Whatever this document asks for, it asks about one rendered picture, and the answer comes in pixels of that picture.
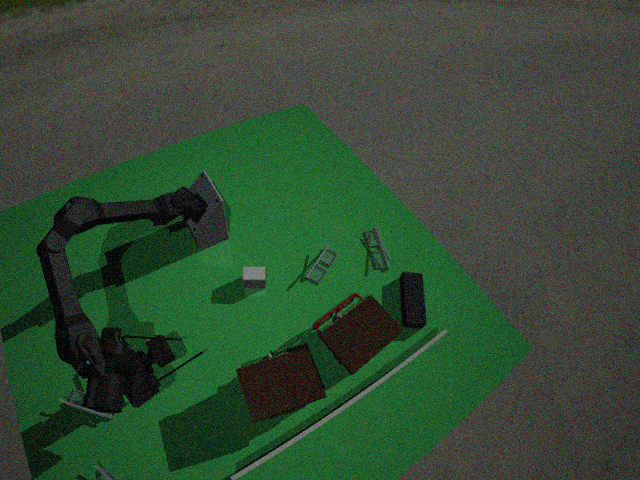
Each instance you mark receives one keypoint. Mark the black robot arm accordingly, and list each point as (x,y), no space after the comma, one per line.
(76,338)

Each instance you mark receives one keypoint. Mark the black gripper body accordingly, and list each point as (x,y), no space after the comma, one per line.
(160,352)

